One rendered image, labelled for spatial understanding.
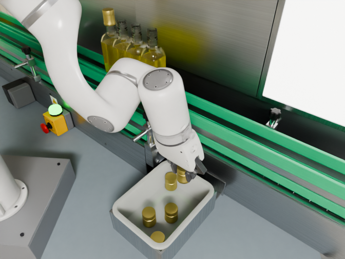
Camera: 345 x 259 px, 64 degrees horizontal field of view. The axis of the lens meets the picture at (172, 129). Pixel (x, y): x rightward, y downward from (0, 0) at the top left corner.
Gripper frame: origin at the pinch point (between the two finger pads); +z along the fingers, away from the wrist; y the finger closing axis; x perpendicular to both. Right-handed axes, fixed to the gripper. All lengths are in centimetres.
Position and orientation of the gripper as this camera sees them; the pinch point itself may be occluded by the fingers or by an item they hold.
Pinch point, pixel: (183, 169)
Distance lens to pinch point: 66.6
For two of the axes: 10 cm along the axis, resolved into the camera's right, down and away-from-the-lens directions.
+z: 1.7, 6.1, 7.7
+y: -7.7, -4.0, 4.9
